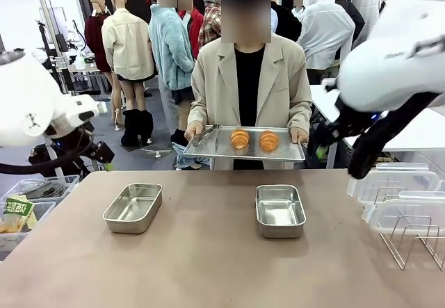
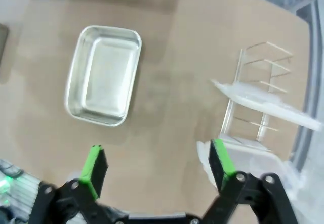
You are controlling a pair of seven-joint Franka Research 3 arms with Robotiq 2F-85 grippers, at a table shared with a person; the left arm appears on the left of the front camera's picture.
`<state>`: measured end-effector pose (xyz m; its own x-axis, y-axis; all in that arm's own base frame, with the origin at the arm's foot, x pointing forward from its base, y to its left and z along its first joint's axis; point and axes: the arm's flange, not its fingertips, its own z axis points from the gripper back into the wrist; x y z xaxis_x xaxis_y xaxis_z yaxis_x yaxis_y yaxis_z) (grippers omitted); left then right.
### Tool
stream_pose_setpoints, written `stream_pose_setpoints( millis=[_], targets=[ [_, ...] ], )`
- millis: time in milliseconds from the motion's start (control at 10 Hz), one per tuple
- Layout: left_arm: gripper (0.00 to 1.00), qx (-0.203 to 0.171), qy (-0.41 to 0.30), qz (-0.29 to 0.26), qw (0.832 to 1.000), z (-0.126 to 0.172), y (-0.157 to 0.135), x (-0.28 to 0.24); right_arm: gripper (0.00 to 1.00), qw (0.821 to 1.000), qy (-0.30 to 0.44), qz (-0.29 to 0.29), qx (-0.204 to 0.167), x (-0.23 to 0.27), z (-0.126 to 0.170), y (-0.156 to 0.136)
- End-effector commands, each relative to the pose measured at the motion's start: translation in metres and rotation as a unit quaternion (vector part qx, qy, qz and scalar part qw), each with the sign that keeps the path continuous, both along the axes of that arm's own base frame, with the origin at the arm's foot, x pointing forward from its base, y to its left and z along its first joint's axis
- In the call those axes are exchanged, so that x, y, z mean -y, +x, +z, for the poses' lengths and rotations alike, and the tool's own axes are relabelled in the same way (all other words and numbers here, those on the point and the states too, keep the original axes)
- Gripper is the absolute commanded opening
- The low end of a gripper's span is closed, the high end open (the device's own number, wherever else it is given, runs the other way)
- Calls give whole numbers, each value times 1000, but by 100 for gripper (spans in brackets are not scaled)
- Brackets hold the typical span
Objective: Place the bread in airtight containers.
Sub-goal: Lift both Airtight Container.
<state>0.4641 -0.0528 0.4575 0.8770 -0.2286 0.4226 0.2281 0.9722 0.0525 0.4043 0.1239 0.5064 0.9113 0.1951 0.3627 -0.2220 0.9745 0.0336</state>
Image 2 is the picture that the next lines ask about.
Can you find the clear plastic snap-lock lid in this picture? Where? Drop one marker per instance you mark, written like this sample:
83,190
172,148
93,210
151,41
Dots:
263,105
255,158

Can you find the grey aluminium frame profile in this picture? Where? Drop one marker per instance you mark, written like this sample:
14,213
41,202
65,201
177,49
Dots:
312,32

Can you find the grey ribbed device green light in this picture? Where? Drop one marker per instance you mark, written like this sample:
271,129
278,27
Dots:
20,183

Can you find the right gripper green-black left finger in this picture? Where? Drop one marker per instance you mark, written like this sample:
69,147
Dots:
87,168

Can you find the rectangular steel food container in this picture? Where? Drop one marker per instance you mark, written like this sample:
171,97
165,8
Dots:
103,77

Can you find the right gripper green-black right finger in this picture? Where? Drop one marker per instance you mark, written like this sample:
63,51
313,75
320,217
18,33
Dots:
224,163

